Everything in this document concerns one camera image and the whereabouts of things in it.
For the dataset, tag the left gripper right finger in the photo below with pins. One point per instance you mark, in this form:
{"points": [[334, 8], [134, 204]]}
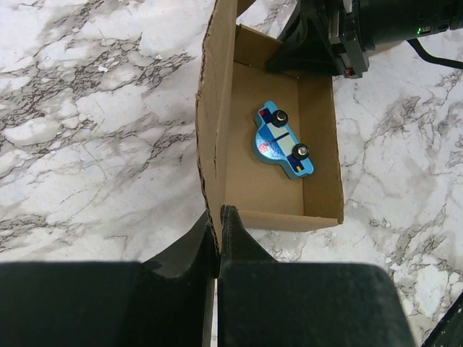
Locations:
{"points": [[239, 308]]}

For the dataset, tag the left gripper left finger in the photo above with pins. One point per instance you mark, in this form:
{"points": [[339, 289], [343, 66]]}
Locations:
{"points": [[183, 296]]}

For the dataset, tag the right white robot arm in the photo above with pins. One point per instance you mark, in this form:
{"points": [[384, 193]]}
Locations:
{"points": [[385, 22]]}

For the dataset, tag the cardboard box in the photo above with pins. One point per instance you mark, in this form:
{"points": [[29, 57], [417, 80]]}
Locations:
{"points": [[233, 86]]}

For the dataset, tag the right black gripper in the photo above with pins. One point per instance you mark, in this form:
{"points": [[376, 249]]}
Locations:
{"points": [[328, 44]]}

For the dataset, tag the small blue toy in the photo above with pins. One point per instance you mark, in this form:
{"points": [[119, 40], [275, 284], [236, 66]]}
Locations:
{"points": [[276, 144]]}

